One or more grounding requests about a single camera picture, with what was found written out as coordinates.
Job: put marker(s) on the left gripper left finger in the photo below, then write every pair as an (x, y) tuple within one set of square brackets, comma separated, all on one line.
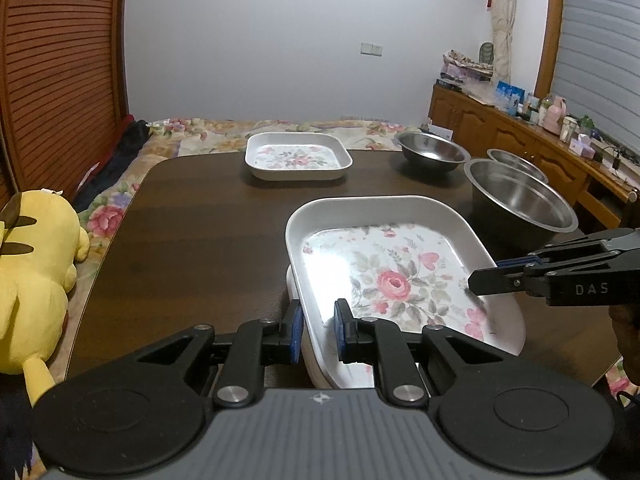
[(254, 346)]

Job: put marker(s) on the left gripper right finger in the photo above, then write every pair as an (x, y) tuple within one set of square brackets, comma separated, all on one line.
[(382, 345)]

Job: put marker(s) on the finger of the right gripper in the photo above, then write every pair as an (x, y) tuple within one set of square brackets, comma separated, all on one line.
[(520, 261), (502, 279)]

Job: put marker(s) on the floral white tray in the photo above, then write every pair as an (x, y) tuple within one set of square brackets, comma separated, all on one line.
[(313, 363), (296, 157), (404, 258)]

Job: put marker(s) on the right hand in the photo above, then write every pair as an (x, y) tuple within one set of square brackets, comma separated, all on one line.
[(625, 323)]

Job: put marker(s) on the large steel bowl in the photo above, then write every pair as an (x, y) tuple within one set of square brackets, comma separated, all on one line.
[(515, 208)]

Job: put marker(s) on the wooden sideboard cabinet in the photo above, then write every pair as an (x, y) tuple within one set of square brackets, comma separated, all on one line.
[(585, 184)]

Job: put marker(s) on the pink tissue box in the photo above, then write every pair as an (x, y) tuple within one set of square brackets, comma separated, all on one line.
[(580, 145)]

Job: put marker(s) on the pink thermos jug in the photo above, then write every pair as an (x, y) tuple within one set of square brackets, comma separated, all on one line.
[(554, 117)]

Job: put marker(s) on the white paper bag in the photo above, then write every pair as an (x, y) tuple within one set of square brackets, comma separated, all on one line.
[(442, 132)]

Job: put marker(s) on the blue picture card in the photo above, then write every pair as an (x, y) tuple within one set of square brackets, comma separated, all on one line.
[(509, 97)]

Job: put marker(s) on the grey window blind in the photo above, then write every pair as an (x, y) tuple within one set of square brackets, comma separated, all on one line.
[(597, 65)]

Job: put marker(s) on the stack of folded fabrics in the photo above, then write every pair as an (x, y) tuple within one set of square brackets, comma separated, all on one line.
[(464, 74)]

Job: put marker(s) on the yellow pikachu plush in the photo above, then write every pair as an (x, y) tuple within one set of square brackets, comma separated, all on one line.
[(41, 243)]

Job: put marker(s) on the floral bed quilt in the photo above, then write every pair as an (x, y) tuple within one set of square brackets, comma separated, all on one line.
[(192, 236)]

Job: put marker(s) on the dark clothes on bed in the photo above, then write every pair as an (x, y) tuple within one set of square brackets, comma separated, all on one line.
[(107, 173)]

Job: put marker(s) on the beige patterned curtain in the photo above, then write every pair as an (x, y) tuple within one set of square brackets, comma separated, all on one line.
[(502, 21)]

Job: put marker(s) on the wooden louvre wardrobe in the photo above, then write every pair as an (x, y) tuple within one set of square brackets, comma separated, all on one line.
[(64, 101)]

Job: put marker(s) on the white wall switch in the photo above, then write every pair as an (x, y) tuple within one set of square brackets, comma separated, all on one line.
[(371, 50)]

